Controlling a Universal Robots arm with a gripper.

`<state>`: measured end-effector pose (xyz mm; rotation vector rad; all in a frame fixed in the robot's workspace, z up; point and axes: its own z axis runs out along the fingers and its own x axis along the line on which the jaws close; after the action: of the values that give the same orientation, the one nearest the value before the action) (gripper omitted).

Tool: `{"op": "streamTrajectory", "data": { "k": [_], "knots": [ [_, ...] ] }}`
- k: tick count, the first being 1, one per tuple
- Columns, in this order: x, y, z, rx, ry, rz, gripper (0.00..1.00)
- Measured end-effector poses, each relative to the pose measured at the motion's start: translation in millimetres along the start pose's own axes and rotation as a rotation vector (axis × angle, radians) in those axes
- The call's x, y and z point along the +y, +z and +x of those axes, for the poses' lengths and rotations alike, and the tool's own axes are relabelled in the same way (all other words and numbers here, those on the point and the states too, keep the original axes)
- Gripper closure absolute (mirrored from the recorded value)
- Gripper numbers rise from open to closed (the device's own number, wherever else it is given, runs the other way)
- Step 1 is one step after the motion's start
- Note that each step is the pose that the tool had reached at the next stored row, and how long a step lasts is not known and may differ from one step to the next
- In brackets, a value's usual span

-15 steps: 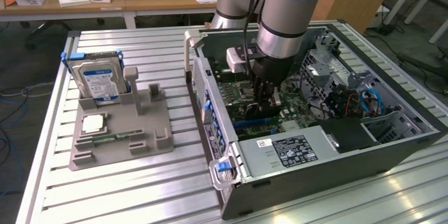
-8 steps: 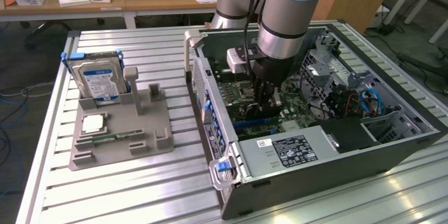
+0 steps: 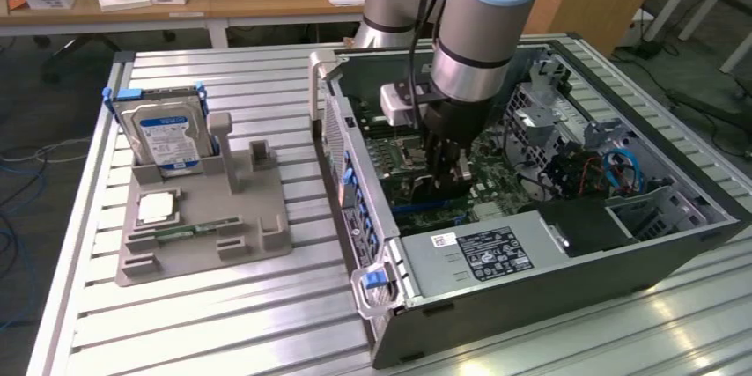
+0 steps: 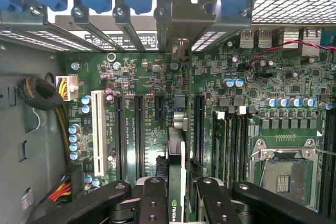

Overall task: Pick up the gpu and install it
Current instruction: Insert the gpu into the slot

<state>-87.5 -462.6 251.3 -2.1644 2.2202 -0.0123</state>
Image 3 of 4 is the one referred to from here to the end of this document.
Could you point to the silver CPU chip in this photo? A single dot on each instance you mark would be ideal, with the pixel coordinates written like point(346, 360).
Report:
point(155, 208)

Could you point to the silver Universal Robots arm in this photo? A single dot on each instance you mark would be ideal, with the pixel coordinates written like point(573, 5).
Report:
point(482, 19)

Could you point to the black open PC case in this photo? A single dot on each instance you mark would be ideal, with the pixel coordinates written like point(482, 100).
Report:
point(529, 305)

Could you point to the green motherboard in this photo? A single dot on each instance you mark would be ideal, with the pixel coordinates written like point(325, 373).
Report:
point(499, 164)

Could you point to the CPU socket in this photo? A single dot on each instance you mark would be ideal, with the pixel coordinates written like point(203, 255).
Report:
point(411, 149)

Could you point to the hard disk with blue bracket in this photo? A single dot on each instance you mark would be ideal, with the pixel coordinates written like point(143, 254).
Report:
point(165, 134)

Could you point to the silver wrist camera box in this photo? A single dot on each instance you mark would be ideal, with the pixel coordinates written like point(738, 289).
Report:
point(397, 107)

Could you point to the metal disk bay cage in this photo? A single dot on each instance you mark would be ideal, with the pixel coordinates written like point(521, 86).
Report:
point(541, 125)

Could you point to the grey parts rack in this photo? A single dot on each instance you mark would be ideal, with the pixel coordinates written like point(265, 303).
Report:
point(201, 200)

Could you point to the loose green RAM stick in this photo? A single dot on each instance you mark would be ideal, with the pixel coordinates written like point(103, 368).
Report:
point(182, 231)

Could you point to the grey power supply unit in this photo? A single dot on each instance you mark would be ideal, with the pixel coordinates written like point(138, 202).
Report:
point(435, 261)

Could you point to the blue case latch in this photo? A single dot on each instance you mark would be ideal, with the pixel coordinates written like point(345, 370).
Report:
point(374, 281)

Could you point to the blue expansion slot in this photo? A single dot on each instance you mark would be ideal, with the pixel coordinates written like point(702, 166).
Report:
point(423, 208)

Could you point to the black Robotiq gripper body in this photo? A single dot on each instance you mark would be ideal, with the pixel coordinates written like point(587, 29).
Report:
point(455, 123)

